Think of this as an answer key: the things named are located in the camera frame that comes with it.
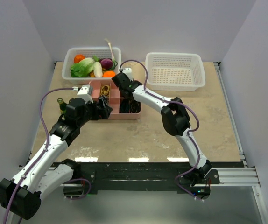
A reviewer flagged pink divided organizer tray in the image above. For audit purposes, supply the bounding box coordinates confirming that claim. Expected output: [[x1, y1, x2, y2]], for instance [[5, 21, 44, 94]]
[[89, 79, 141, 120]]

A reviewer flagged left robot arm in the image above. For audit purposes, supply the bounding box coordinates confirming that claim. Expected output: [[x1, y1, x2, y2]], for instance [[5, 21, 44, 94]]
[[0, 97, 112, 222]]

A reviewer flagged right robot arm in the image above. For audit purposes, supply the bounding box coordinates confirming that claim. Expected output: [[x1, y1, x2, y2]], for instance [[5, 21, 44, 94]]
[[112, 72, 212, 183]]

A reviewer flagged rolled black orange tie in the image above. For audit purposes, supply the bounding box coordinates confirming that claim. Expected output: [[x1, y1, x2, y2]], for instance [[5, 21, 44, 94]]
[[129, 100, 141, 113]]

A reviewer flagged rolled yellow tie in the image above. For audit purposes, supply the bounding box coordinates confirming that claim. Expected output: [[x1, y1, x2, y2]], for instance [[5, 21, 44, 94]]
[[100, 85, 110, 98]]

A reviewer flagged orange front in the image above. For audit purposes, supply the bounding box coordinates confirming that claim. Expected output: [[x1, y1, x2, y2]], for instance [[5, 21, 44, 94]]
[[103, 70, 116, 78]]

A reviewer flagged green glass bottle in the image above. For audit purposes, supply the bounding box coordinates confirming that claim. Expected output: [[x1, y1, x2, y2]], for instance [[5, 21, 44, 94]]
[[57, 98, 67, 114]]

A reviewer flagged green onion stalk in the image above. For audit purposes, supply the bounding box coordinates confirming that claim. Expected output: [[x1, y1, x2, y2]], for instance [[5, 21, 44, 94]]
[[104, 38, 118, 68]]

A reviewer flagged purple onion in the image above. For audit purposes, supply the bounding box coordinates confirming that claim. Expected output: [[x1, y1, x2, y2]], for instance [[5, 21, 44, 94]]
[[100, 58, 113, 70]]

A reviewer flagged white radish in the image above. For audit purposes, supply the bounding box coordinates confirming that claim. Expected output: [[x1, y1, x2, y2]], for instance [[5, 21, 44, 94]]
[[93, 62, 103, 78]]

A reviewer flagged white vegetable basket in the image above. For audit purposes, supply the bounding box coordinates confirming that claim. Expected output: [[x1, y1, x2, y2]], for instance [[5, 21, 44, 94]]
[[62, 47, 112, 84]]

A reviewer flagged green lettuce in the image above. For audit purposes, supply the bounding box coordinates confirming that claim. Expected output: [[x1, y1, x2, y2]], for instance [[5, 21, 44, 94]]
[[70, 58, 95, 78]]

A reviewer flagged white empty basket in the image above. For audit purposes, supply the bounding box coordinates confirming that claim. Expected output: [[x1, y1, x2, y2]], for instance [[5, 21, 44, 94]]
[[145, 52, 206, 91]]

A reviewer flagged orange tomato back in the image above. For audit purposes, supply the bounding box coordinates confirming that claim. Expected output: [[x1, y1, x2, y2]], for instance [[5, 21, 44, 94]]
[[74, 55, 85, 63]]

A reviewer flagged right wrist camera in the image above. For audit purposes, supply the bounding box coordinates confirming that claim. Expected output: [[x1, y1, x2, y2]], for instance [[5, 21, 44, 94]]
[[119, 67, 133, 80]]

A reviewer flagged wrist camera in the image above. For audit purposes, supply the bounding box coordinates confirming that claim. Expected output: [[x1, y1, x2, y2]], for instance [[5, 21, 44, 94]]
[[119, 67, 133, 80], [77, 84, 93, 103]]

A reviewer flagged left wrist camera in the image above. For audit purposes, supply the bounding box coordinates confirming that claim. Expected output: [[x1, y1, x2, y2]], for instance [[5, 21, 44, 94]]
[[77, 84, 93, 103]]

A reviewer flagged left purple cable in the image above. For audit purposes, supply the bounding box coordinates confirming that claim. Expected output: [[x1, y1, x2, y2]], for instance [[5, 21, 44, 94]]
[[2, 86, 92, 224]]

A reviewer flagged purple cable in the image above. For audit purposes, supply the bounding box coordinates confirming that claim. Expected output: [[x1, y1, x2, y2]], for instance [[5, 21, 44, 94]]
[[2, 86, 92, 224], [118, 60, 204, 202]]

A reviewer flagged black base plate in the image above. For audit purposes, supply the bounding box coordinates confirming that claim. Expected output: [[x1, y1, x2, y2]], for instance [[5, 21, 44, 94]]
[[63, 160, 220, 199]]

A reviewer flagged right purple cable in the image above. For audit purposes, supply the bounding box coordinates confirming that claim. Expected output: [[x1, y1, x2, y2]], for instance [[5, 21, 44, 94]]
[[118, 60, 204, 202]]

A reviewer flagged aluminium frame rail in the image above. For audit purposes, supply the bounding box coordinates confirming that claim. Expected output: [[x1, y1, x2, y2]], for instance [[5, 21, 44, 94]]
[[47, 164, 259, 187]]

